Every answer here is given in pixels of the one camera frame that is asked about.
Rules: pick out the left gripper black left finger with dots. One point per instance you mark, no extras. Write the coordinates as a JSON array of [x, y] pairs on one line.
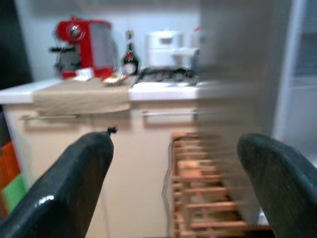
[[62, 188]]

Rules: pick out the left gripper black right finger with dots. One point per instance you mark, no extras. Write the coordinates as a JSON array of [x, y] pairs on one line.
[[284, 188]]

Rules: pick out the green plastic bin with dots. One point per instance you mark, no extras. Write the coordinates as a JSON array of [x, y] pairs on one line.
[[13, 193]]

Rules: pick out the orange plastic bin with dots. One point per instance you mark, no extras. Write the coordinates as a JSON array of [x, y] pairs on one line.
[[8, 163]]

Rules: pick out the cream kitchen cabinet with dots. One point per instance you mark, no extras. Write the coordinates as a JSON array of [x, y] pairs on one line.
[[138, 153]]

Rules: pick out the wooden slatted rack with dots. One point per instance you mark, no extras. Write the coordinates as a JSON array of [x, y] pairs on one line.
[[198, 191]]

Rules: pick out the beige table mat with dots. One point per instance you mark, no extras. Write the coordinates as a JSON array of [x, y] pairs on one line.
[[79, 99]]

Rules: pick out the colourful snack packet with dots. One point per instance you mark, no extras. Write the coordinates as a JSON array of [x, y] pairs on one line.
[[114, 79]]

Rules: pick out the red coffee machine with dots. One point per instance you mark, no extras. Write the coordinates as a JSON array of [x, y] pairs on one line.
[[84, 49]]

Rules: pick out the dark green glass bottle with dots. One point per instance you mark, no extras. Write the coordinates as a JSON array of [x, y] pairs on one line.
[[130, 59]]

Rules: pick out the steel gas stove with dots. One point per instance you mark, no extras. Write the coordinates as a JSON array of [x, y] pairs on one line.
[[168, 74]]

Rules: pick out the white cooking pot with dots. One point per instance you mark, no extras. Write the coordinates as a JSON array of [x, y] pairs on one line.
[[161, 52]]

